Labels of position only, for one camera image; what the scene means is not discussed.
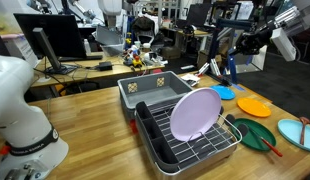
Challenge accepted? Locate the grey monitor stand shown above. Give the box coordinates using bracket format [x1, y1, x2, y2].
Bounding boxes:
[32, 27, 79, 76]

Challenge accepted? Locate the brown wooden spoon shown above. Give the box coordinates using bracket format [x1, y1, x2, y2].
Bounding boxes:
[298, 116, 310, 146]

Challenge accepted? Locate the red handled knife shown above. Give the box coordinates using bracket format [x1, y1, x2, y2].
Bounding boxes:
[247, 127, 284, 158]

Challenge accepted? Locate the dark blue plate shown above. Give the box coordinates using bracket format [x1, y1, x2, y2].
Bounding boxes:
[227, 47, 239, 85]

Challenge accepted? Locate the red plastic piece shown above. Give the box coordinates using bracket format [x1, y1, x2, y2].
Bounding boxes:
[129, 119, 139, 135]

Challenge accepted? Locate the black blue camera stand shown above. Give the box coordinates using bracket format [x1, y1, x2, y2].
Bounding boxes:
[196, 18, 259, 87]

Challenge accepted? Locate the black computer monitor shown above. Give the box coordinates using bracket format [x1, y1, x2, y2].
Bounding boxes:
[13, 12, 89, 62]

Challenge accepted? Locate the white plastic bottle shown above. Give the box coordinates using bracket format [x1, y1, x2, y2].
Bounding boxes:
[83, 38, 92, 56]

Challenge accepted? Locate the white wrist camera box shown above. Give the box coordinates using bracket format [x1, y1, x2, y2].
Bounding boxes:
[270, 27, 298, 63]

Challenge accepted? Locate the white printed paper booklet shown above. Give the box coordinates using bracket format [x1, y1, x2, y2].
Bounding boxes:
[180, 72, 202, 88]

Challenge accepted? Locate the wooden background desk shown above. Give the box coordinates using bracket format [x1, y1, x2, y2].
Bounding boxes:
[159, 25, 214, 51]

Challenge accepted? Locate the white box purple lid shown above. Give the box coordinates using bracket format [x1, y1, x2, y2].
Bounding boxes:
[0, 32, 41, 69]

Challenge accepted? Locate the dark grey cutlery holder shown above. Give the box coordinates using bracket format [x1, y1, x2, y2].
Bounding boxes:
[134, 100, 181, 174]

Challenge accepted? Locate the lilac plate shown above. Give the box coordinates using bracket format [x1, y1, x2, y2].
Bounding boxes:
[169, 87, 223, 142]

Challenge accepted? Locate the light grey storage tub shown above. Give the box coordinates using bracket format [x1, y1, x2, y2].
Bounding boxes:
[94, 24, 127, 57]

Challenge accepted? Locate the blue tape strip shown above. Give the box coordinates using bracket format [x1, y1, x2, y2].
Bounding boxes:
[230, 82, 247, 92]

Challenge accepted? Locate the green plate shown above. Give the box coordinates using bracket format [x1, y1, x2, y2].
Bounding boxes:
[230, 117, 278, 152]

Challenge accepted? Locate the cardboard box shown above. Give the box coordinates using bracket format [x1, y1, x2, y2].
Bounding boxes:
[160, 45, 182, 61]

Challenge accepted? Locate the dark background monitor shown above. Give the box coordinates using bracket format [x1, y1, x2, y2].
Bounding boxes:
[185, 2, 213, 28]

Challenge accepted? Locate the black power adapter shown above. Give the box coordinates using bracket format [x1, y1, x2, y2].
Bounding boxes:
[97, 60, 114, 72]

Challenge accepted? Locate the orange plate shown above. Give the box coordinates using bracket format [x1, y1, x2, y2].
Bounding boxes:
[236, 97, 273, 119]

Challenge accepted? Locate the black rack cup holder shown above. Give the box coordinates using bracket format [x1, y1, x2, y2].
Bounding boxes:
[224, 113, 237, 127]

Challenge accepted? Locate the pale turquoise plate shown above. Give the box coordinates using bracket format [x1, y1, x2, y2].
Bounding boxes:
[277, 118, 310, 153]

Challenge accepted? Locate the sky blue plate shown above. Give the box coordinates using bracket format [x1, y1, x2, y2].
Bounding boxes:
[209, 84, 236, 101]

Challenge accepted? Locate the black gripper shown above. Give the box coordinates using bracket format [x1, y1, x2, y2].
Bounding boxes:
[232, 21, 278, 57]

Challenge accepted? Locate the steel wire dish rack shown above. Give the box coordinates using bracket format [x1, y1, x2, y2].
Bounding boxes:
[134, 99, 244, 180]

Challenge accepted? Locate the grey plastic bin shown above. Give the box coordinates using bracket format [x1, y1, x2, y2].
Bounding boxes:
[117, 70, 194, 122]

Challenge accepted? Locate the white robot column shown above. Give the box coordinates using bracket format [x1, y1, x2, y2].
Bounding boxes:
[97, 0, 124, 29]

